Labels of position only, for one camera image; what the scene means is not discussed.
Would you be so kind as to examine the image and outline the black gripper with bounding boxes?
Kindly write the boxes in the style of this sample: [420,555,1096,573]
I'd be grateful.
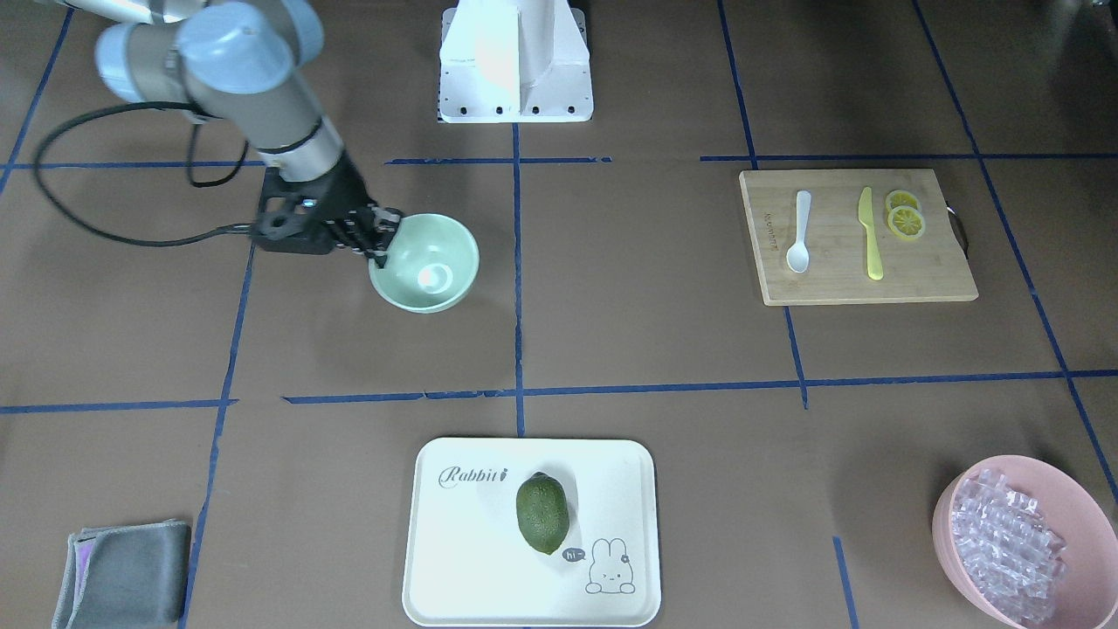
[316,152,404,268]

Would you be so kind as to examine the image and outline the light green bowl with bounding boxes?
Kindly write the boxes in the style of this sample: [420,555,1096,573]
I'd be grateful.
[369,212,480,314]

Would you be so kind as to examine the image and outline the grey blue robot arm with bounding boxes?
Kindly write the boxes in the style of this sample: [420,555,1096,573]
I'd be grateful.
[32,1,404,267]

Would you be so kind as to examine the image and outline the white plastic spoon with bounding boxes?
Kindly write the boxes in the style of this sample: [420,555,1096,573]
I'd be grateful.
[785,190,813,273]

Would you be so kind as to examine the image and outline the pink bowl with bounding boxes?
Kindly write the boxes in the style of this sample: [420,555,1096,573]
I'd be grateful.
[931,454,1117,628]

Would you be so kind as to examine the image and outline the green avocado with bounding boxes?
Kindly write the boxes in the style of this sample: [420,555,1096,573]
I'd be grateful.
[515,471,570,555]

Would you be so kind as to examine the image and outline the white rabbit tray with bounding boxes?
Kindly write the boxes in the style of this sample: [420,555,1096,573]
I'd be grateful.
[402,437,662,628]

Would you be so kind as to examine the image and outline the grey folded cloth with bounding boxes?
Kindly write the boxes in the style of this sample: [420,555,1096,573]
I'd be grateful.
[51,520,191,628]

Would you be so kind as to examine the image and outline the wooden cutting board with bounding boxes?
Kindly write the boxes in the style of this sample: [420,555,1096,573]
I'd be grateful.
[739,169,978,306]

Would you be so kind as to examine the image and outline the yellow plastic knife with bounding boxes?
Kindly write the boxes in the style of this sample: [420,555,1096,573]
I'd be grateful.
[858,185,884,282]

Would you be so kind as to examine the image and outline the clear ice cubes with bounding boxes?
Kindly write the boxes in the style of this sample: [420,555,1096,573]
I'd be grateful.
[949,468,1065,626]

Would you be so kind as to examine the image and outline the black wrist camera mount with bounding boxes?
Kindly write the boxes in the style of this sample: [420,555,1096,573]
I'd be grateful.
[248,166,337,255]

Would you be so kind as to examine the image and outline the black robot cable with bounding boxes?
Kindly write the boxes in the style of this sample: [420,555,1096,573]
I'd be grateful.
[34,102,263,248]

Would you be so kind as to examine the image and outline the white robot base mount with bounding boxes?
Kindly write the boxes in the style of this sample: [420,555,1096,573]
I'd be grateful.
[437,1,595,124]

